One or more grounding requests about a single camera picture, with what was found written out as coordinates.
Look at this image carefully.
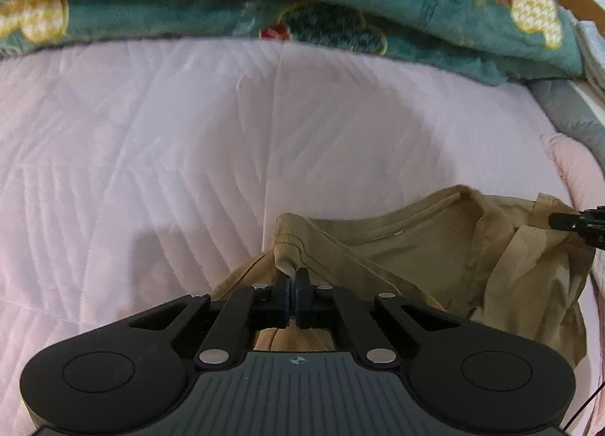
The pink pillow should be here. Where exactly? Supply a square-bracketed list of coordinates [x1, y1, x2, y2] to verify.
[543, 133, 605, 211]

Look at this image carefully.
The grey pillow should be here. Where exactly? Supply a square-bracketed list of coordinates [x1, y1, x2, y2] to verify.
[528, 79, 605, 168]

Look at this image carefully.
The pink quilted bed sheet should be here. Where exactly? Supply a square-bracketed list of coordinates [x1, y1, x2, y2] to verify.
[0, 36, 605, 436]

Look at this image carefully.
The green plush bear blanket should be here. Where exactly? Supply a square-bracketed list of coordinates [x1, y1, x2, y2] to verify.
[1, 0, 583, 85]

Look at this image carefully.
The tan khaki t-shirt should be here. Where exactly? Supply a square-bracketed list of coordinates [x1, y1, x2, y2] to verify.
[212, 185, 595, 365]

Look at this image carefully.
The grey fleece garment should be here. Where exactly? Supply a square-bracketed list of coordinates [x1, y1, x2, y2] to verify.
[566, 10, 605, 100]

